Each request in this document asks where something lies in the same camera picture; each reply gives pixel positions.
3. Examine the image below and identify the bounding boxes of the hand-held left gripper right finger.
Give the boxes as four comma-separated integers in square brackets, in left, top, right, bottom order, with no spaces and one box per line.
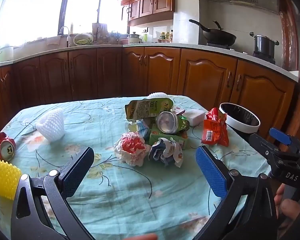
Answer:
[194,145,281,240]

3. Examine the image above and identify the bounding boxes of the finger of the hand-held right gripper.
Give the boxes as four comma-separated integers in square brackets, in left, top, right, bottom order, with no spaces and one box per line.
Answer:
[269,127,300,155]
[249,133,300,166]

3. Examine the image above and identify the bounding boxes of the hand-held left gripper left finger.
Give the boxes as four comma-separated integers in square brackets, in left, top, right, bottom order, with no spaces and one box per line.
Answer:
[11,146,95,240]

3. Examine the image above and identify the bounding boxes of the white rimmed trash bin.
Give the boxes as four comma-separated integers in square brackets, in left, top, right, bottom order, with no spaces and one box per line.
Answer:
[219,102,261,140]

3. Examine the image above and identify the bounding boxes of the blue white wrapper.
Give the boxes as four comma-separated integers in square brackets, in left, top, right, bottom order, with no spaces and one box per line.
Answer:
[148,138,184,168]

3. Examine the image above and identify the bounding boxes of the crushed green can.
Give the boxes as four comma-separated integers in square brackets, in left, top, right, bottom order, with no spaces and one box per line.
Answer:
[155,111,190,134]

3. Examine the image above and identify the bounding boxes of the green drink carton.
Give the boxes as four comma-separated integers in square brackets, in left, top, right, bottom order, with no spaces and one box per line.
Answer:
[149,126,190,150]

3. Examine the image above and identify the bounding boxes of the person's right hand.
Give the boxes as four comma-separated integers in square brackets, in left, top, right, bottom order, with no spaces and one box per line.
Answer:
[274,184,300,228]

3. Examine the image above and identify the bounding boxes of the person's left hand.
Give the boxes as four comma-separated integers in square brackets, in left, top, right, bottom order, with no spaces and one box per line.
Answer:
[124,233,158,240]

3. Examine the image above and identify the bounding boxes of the black bin liner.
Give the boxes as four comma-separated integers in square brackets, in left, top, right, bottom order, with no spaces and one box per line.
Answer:
[221,103,258,127]

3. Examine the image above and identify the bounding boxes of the red snack packet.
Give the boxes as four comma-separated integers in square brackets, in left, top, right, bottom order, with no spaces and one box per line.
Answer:
[201,107,230,147]

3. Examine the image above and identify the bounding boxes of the white foam fruit net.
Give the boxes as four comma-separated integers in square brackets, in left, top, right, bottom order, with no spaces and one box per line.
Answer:
[147,92,168,100]
[36,108,65,142]

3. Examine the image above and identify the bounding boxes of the white box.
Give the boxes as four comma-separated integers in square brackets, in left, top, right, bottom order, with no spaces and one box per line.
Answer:
[181,109,207,127]

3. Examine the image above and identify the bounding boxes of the green floral tablecloth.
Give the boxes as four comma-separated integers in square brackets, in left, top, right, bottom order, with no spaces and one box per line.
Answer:
[0,95,273,240]

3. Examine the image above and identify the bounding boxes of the crumpled red white paper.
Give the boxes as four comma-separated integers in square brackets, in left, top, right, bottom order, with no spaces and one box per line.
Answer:
[114,132,152,167]

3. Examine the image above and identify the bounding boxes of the small printed box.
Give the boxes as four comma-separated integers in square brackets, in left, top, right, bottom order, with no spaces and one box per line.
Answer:
[170,106,186,115]

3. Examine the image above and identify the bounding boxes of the yellow foam fruit net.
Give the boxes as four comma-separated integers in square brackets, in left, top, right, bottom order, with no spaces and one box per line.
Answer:
[0,159,22,201]

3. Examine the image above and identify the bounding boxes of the black cooktop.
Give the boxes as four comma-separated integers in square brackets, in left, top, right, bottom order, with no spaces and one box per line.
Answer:
[252,51,276,65]

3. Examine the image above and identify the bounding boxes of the pale blue yellow packet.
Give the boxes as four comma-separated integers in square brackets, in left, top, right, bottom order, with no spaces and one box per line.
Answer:
[126,119,152,140]

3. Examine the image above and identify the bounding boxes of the crushed red can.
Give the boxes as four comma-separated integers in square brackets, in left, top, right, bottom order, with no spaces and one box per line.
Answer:
[0,132,17,162]

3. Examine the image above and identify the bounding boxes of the steel cooking pot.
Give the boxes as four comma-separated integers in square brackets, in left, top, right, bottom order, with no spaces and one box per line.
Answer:
[249,32,280,58]

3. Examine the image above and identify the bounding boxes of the wooden base cabinets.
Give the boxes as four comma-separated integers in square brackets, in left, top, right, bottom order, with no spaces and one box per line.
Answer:
[0,42,297,135]

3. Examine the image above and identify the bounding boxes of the green juice pouch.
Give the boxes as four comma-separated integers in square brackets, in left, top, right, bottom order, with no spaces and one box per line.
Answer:
[124,97,175,120]

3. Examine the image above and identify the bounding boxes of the black wok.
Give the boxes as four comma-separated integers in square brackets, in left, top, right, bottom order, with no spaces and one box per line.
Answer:
[189,19,237,47]

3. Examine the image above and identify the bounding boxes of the white bowl with greens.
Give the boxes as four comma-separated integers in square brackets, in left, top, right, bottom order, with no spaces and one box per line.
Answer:
[73,33,93,46]

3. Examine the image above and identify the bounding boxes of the kitchen faucet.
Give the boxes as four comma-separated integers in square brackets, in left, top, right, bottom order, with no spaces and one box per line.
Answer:
[59,26,72,47]

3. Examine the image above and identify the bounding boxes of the white pot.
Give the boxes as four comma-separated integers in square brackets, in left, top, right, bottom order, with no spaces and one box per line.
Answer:
[0,45,14,62]

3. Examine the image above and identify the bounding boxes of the utensil holder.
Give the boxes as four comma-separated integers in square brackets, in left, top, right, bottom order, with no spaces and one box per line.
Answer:
[92,22,108,43]

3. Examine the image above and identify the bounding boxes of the small white cooker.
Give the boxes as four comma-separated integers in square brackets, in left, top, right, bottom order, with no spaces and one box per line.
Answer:
[127,32,142,44]

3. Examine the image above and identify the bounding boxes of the kitchen window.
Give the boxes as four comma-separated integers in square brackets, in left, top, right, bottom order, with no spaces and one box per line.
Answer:
[0,0,120,44]

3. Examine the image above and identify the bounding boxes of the wooden door frame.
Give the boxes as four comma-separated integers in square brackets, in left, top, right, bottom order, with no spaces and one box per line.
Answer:
[280,0,300,73]

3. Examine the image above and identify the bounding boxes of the wooden wall cabinets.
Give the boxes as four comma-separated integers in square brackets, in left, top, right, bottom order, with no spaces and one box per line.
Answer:
[115,0,175,27]

